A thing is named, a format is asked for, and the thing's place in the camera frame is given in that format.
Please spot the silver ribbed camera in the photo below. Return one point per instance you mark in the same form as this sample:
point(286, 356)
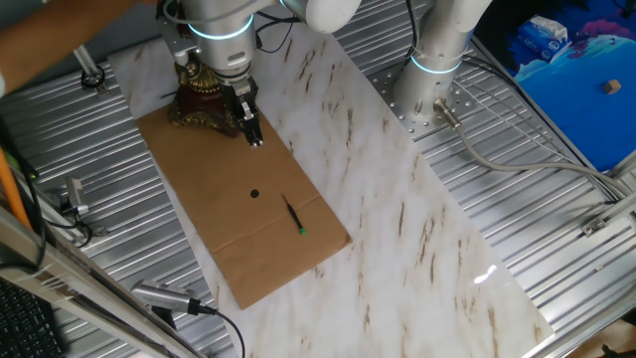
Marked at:
point(159, 294)

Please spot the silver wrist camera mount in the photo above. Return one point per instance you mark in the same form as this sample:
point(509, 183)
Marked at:
point(176, 40)

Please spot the aluminium frame rail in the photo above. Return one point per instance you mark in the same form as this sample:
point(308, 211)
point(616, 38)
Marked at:
point(74, 283)

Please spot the orange pole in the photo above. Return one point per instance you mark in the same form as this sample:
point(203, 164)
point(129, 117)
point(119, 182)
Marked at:
point(12, 194)

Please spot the brown cardboard sheet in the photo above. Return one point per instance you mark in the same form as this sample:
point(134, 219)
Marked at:
point(223, 199)
point(372, 199)

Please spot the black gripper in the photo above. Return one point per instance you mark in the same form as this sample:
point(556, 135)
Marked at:
point(233, 97)

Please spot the slim aluminium post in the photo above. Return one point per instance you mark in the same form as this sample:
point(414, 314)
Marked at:
point(90, 67)

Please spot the blue tissue pack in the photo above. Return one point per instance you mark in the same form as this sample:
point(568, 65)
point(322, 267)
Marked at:
point(541, 36)

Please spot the small wooden cube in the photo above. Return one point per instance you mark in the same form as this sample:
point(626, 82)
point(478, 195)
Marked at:
point(612, 86)

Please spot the black keyboard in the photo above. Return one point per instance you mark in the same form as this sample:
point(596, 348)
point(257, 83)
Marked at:
point(25, 328)

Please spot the black round dot mark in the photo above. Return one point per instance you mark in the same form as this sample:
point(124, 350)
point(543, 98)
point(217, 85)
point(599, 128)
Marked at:
point(255, 194)

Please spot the small metal corner bracket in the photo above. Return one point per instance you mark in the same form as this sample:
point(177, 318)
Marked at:
point(593, 227)

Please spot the black screwdriver green cap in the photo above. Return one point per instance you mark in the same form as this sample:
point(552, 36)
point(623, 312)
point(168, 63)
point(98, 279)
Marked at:
point(293, 215)

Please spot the blue painted mat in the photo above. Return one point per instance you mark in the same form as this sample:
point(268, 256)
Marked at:
point(571, 109)

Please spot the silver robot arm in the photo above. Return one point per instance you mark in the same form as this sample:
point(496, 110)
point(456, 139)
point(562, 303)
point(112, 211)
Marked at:
point(228, 50)

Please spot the bare person forearm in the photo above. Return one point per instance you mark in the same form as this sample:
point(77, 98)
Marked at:
point(49, 40)

